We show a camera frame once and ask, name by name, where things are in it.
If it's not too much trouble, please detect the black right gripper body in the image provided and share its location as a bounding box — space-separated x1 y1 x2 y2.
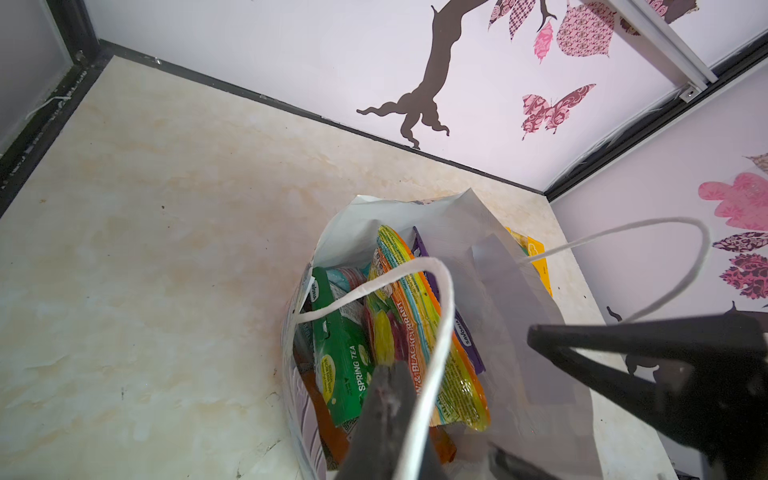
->
527 309 767 479

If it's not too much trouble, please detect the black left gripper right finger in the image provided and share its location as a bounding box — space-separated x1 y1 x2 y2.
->
419 427 449 480

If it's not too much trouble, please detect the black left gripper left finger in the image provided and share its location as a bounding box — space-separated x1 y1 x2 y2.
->
336 361 414 480

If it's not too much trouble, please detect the orange chips bag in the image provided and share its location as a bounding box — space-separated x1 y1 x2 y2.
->
300 367 457 470

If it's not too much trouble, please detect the green white snack bag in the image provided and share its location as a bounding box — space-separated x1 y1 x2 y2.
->
310 267 374 427

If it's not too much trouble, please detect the floral paper bag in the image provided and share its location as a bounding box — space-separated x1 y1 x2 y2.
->
310 191 675 479

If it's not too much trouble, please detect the purple snack bag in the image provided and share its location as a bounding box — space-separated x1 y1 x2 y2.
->
412 227 486 374

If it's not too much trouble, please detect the orange snack bag with label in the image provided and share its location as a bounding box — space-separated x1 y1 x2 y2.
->
365 224 492 433

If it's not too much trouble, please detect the teal snack bag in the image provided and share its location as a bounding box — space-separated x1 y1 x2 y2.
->
326 267 367 293

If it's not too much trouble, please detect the yellow orange snack bag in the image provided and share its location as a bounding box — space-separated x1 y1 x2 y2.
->
506 227 553 296

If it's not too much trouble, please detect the aluminium rail back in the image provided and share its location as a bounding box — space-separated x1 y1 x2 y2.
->
607 0 718 103

